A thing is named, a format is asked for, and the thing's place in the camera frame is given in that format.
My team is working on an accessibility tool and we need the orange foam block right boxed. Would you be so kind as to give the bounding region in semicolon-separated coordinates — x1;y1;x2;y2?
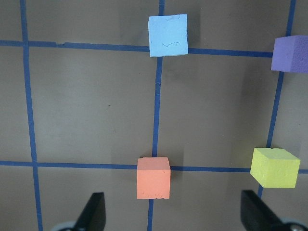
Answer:
136;157;171;199

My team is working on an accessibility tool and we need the yellow foam block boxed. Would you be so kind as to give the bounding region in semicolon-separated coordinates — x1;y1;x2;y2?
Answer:
250;148;301;189

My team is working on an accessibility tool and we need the light blue foam block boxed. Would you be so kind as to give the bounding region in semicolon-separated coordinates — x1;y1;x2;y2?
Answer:
148;14;188;57

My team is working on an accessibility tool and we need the purple foam block far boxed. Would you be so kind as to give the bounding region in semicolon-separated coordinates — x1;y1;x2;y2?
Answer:
271;35;308;74

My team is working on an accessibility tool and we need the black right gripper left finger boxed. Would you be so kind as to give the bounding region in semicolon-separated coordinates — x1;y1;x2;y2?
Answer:
75;192;106;231

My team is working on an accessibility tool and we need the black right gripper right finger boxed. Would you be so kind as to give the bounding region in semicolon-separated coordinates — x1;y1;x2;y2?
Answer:
241;190;290;231

